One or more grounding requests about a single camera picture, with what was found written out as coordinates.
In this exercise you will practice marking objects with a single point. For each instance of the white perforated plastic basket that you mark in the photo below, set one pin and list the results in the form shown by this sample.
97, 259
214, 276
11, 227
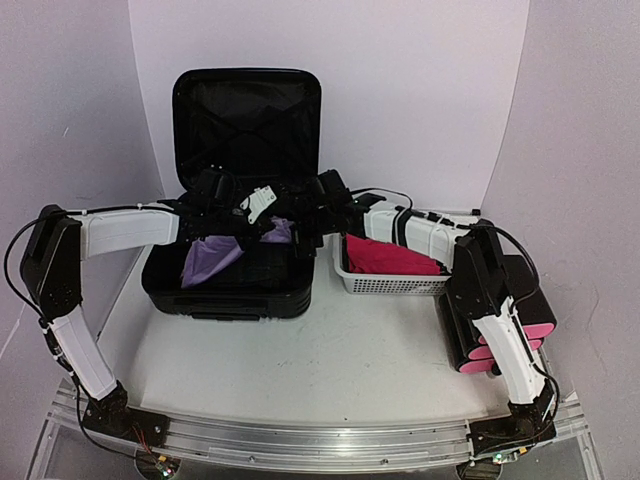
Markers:
378, 284

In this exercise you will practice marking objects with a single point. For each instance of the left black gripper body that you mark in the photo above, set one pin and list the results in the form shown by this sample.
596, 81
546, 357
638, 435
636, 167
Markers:
223, 224

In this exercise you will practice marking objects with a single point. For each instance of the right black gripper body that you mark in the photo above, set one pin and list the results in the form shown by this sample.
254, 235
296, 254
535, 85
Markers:
310, 224

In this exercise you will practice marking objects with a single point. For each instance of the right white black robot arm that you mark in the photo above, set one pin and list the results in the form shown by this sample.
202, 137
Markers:
477, 291

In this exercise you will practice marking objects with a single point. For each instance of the black ribbed hard-shell suitcase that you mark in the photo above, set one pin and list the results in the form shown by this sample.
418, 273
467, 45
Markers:
236, 129

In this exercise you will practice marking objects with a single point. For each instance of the pink drawer black knob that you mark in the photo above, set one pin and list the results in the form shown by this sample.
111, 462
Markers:
478, 361

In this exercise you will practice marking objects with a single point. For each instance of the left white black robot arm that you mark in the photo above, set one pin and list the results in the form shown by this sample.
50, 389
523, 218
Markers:
66, 247

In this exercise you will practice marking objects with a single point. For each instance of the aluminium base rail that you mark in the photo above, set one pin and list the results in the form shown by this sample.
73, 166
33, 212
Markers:
323, 449

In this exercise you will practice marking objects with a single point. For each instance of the red cloth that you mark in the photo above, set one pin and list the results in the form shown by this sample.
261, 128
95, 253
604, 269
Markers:
367, 256

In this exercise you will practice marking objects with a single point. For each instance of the purple cloth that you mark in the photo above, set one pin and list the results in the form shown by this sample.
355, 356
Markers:
209, 257

